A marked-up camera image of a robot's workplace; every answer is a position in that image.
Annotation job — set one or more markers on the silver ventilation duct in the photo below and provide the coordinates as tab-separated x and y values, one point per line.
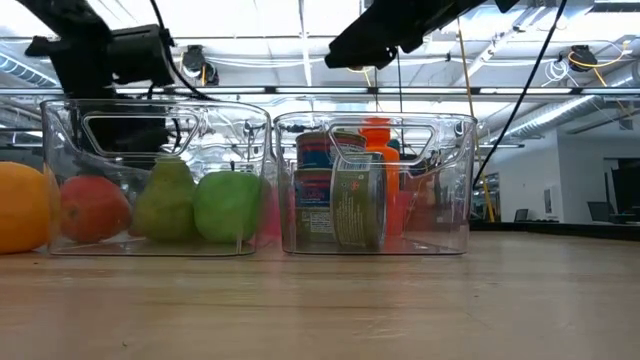
575	107

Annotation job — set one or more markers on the black desk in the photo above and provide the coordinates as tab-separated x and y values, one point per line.
575	231

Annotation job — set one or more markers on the green pear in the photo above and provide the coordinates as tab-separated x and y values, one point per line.
165	205

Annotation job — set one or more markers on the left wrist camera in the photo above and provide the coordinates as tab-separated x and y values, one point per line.
140	55

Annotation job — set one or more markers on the silver lid tin can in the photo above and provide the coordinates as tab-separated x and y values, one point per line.
360	205

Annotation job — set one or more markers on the black overhead rail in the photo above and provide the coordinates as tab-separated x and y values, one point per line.
440	90

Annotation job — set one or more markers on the orange fruit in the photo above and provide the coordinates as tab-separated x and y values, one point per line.
25	207

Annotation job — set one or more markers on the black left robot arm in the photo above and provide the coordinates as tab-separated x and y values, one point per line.
70	40

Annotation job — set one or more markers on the black monitor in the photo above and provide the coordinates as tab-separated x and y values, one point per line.
627	190

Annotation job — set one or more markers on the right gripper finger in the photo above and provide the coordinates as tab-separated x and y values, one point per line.
357	55

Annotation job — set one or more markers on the green apple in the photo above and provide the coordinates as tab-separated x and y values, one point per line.
227	207

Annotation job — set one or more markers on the red apple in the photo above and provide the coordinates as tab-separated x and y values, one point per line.
92	210

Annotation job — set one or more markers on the orange plastic bottle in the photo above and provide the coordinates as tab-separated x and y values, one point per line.
380	135

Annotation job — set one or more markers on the clear plastic bin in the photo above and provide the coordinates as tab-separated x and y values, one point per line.
450	175
225	135

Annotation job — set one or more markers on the black ceiling device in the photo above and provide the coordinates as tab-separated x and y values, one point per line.
582	57
194	57

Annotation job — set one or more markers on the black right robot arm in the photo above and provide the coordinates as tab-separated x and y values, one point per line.
506	4

